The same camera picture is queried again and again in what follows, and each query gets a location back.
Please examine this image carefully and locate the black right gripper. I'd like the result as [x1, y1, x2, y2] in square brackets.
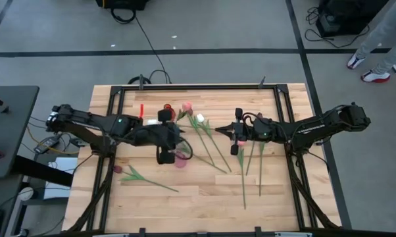
[214, 107, 255, 156]

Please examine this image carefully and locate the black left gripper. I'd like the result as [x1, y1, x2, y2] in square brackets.
[137, 109, 183, 165]

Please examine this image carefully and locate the dark red tulip flower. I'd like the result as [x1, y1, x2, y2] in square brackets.
[113, 164, 180, 194]

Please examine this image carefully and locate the red glass vase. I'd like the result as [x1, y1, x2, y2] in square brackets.
[162, 103, 178, 122]

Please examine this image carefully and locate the pink glass vase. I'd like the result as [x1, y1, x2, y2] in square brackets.
[173, 150, 188, 169]

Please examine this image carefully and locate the white box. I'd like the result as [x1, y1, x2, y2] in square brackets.
[43, 157, 79, 200]

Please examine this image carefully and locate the black power adapter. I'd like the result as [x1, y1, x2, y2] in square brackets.
[33, 134, 62, 154]

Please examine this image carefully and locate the black desk foot bar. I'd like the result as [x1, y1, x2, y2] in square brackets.
[13, 155, 74, 188]

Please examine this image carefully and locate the black floor box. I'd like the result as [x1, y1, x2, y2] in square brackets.
[95, 0, 150, 11]

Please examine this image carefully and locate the white round object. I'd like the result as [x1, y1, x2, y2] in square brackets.
[16, 186, 35, 202]

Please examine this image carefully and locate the black desk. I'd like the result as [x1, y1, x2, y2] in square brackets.
[0, 85, 40, 179]

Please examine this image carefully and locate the black equipment case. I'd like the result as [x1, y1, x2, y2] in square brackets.
[316, 0, 389, 38]

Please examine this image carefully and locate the person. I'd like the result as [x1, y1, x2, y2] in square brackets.
[346, 0, 396, 83]

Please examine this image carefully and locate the black aluminium table frame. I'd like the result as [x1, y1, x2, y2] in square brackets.
[62, 82, 343, 233]

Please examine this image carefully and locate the black floor cable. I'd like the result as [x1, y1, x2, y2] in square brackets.
[109, 7, 172, 85]

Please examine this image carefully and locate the yellow cable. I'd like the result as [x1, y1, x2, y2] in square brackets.
[26, 126, 80, 155]

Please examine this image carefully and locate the tangled black cable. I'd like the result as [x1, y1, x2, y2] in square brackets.
[305, 6, 372, 49]

